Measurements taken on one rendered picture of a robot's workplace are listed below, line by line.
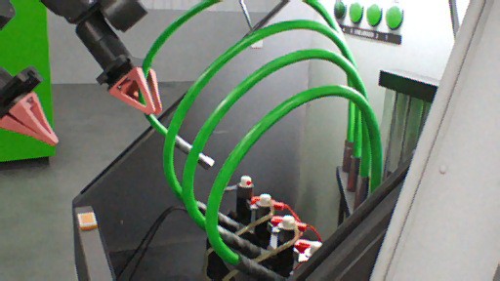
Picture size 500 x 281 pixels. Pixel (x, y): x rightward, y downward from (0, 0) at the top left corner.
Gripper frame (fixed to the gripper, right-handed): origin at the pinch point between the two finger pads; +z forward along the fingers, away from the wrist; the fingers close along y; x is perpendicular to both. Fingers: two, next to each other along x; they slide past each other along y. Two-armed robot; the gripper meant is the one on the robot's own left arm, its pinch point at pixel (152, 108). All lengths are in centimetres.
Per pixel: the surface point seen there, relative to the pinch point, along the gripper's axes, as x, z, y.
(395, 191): -26.2, 32.5, -26.1
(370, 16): -39.2, 9.5, 17.1
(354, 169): -20.7, 29.4, 2.2
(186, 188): -5.8, 17.5, -23.2
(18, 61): 143, -157, 225
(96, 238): 24.9, 10.9, 1.1
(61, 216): 159, -44, 186
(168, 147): -5.2, 10.9, -18.0
